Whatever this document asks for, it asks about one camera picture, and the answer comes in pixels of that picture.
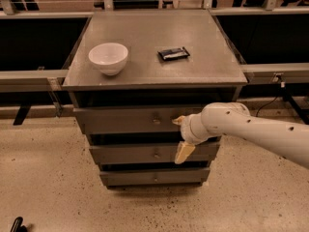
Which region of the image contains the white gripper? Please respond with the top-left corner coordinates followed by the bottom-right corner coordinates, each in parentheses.
top-left (172, 113), bottom-right (211, 164)

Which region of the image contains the grey top drawer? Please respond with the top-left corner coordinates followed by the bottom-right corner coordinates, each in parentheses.
top-left (74, 105), bottom-right (202, 134)

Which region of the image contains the grey drawer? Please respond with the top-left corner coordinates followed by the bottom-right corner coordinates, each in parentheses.
top-left (74, 105), bottom-right (202, 134)
top-left (99, 167), bottom-right (210, 188)
top-left (90, 142), bottom-right (219, 164)

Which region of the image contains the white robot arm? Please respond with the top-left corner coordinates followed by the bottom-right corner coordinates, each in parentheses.
top-left (173, 102), bottom-right (309, 168)

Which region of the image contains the grey middle drawer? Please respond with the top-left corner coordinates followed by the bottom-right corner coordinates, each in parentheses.
top-left (90, 142), bottom-right (219, 164)

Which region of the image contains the grey bottom drawer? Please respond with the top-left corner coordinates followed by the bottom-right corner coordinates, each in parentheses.
top-left (99, 167), bottom-right (210, 188)

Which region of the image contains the grey drawer cabinet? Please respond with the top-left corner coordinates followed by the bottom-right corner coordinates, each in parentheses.
top-left (64, 10), bottom-right (246, 173)

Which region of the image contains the black snack packet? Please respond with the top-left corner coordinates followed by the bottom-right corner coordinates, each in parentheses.
top-left (158, 46), bottom-right (190, 61)

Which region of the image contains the white ceramic bowl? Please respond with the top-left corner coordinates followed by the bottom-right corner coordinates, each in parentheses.
top-left (88, 43), bottom-right (128, 75)

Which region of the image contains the black object bottom left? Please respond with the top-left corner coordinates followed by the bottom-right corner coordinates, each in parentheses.
top-left (10, 217), bottom-right (29, 232)

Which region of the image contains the black floor cable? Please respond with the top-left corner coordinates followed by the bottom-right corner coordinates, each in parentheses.
top-left (255, 95), bottom-right (281, 118)

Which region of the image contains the right metal rail frame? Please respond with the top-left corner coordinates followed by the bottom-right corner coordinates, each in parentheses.
top-left (210, 8), bottom-right (309, 84)

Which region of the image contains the metal rail frame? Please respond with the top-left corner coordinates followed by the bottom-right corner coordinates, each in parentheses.
top-left (210, 8), bottom-right (309, 84)
top-left (0, 13), bottom-right (92, 126)

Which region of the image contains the left metal rail frame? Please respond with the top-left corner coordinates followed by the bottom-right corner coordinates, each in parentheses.
top-left (0, 13), bottom-right (92, 126)

